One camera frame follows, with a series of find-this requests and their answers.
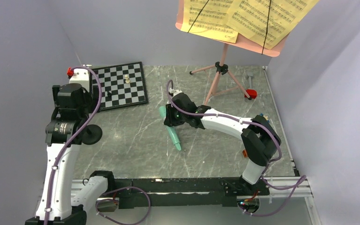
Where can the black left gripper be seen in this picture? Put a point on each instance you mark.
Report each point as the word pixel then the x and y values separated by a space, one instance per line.
pixel 89 99

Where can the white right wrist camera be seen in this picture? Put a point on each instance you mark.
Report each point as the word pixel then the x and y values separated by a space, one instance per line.
pixel 173 92

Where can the mint green toy recorder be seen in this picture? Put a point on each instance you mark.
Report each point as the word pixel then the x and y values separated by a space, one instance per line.
pixel 171 131

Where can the black clamp knob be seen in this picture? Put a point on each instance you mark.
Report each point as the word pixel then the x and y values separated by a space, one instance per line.
pixel 92 134

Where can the red wooden toy car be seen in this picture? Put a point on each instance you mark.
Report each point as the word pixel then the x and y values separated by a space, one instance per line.
pixel 251 94

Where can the yellow sheet music bottom page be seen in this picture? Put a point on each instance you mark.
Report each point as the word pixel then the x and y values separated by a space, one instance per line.
pixel 267 22

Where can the black white chessboard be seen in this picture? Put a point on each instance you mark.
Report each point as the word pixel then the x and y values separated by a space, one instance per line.
pixel 124 94

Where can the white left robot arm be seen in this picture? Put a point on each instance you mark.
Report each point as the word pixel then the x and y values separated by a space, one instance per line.
pixel 68 129

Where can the orange blue toy block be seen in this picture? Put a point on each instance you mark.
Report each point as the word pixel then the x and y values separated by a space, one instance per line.
pixel 245 153

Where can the grey metal bracket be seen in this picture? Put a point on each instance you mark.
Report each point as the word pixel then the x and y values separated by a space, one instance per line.
pixel 250 79

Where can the yellow sheet music page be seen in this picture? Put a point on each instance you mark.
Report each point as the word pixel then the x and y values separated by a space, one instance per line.
pixel 267 22
pixel 206 18

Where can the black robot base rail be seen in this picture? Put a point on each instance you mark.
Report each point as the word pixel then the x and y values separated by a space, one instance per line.
pixel 223 191

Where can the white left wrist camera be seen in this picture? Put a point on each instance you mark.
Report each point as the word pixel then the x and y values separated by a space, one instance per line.
pixel 80 76

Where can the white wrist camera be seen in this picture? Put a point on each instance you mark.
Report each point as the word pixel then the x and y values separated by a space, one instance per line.
pixel 173 92
pixel 80 76

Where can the yellow sheet music top page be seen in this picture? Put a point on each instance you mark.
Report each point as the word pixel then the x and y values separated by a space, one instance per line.
pixel 206 18

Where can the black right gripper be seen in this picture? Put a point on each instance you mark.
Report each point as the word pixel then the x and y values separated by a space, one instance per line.
pixel 170 120

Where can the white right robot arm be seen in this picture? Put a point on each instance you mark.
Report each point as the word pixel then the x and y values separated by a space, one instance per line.
pixel 260 140

